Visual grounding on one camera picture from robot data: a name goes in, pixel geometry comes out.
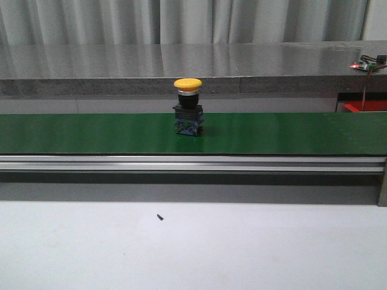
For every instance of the yellow mushroom push button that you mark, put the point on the yellow mushroom push button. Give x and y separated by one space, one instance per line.
188 113

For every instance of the grey stone counter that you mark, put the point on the grey stone counter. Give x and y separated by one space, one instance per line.
312 69

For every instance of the green conveyor belt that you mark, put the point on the green conveyor belt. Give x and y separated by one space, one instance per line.
223 133

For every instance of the red plastic bin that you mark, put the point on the red plastic bin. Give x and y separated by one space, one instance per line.
368 106

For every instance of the small green circuit board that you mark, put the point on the small green circuit board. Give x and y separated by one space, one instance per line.
365 66

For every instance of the white curtain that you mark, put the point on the white curtain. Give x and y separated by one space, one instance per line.
179 22

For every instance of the aluminium conveyor frame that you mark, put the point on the aluminium conveyor frame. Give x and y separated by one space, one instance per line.
326 180

